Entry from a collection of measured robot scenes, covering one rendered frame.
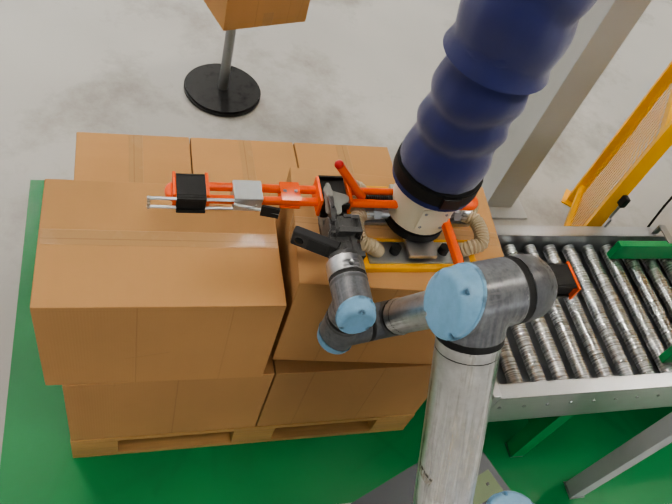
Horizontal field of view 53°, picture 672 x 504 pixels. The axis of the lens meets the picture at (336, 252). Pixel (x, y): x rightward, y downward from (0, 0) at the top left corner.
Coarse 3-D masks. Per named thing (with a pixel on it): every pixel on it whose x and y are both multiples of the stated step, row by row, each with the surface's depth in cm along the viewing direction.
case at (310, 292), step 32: (480, 192) 204; (288, 224) 187; (288, 256) 184; (320, 256) 174; (480, 256) 188; (288, 288) 180; (320, 288) 170; (384, 288) 173; (416, 288) 175; (288, 320) 181; (320, 320) 183; (288, 352) 195; (320, 352) 197; (352, 352) 199; (384, 352) 201; (416, 352) 203
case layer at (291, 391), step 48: (96, 144) 240; (144, 144) 246; (192, 144) 252; (240, 144) 258; (288, 144) 264; (96, 384) 188; (144, 384) 193; (192, 384) 199; (240, 384) 205; (288, 384) 211; (336, 384) 217; (384, 384) 224; (96, 432) 214; (144, 432) 221
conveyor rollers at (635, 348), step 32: (576, 256) 265; (608, 288) 259; (640, 288) 266; (544, 320) 241; (576, 320) 247; (608, 320) 249; (640, 320) 254; (544, 352) 235; (576, 352) 236; (608, 352) 244; (640, 352) 243
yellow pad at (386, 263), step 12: (384, 240) 180; (396, 240) 181; (444, 240) 186; (384, 252) 177; (396, 252) 176; (444, 252) 180; (372, 264) 174; (384, 264) 175; (396, 264) 176; (408, 264) 177; (420, 264) 178; (432, 264) 179; (444, 264) 180
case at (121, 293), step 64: (64, 192) 175; (128, 192) 180; (64, 256) 164; (128, 256) 168; (192, 256) 173; (256, 256) 178; (64, 320) 160; (128, 320) 164; (192, 320) 169; (256, 320) 174; (64, 384) 185
